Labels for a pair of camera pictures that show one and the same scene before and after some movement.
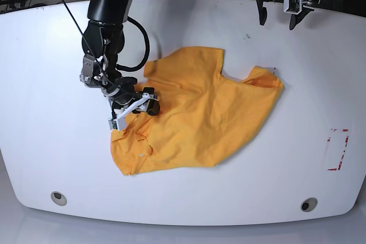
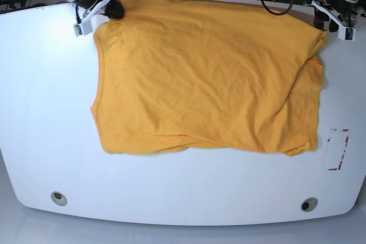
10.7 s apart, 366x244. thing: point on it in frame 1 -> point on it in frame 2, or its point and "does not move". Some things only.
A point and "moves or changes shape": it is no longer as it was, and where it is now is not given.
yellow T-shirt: (204, 116) moves or changes shape
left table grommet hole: (59, 198) does not move
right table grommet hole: (309, 204) does not move
